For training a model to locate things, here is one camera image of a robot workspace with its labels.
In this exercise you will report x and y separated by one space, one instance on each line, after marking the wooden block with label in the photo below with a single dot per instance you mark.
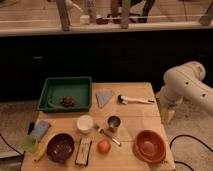
83 152

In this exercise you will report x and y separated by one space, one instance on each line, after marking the white paper cup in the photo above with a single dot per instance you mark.
85 124

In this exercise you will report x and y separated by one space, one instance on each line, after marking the green item in tray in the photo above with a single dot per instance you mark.
51 104

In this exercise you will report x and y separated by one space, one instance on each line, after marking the blue sponge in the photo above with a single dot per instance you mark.
40 130

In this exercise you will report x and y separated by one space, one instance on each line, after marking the blue grey towel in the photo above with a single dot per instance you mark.
103 97

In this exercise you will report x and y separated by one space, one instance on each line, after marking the dark purple bowl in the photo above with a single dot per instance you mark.
60 148

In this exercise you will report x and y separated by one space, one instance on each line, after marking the orange plastic bowl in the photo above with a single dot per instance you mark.
149 146

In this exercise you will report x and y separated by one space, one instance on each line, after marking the brown pine cone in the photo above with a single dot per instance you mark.
67 102

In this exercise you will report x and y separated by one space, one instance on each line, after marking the yellow banana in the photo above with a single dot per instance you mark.
40 153

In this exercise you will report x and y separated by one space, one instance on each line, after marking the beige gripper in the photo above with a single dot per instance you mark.
167 114

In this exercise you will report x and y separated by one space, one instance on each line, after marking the green plastic tray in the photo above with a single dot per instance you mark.
79 89

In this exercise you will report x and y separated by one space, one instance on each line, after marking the orange fruit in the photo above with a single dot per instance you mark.
104 146

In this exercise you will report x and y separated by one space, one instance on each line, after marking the metal spoon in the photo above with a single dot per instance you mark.
102 131

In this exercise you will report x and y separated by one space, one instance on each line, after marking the green plastic cup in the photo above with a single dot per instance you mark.
29 143

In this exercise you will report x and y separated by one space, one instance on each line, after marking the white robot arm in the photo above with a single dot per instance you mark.
184 82

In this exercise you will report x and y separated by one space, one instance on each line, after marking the small metal cup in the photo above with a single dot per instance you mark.
113 123

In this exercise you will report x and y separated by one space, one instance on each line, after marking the white handled brush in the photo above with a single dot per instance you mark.
126 100

